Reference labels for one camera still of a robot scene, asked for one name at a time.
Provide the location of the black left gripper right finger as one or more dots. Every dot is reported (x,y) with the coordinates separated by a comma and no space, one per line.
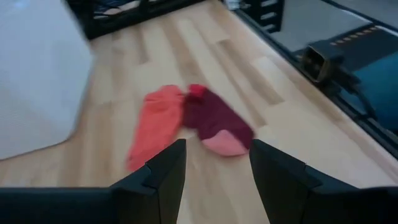
(280,177)

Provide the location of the dark mat orange dashes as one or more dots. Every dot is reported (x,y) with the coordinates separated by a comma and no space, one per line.
(367,46)

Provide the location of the maroon sock pink toe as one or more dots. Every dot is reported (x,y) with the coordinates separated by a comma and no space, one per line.
(214,118)

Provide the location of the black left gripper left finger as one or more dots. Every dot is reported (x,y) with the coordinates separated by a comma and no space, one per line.
(168,174)

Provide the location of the coral orange sock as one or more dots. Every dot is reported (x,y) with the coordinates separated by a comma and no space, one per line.
(155,124)

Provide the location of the white perforated plastic bin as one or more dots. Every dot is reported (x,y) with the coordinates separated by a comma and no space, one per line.
(37,77)

